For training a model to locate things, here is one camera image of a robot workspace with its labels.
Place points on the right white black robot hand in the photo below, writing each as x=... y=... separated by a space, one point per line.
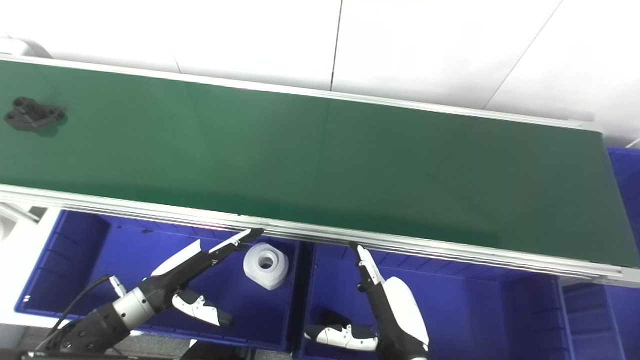
x=400 y=315

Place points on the black robot torso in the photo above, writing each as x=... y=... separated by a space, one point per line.
x=210 y=352

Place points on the blue plastic bin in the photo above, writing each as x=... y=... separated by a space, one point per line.
x=590 y=320
x=100 y=260
x=475 y=310
x=625 y=175

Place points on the black flanged metal part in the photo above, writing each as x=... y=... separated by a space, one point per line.
x=32 y=116

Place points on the green conveyor belt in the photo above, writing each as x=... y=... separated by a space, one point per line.
x=300 y=160
x=450 y=255

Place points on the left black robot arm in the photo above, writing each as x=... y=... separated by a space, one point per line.
x=95 y=325

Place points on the aluminium conveyor support strut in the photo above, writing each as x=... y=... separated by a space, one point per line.
x=15 y=212

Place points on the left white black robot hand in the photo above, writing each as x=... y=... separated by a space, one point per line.
x=185 y=272

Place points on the black part in bin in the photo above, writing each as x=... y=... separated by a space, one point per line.
x=332 y=318

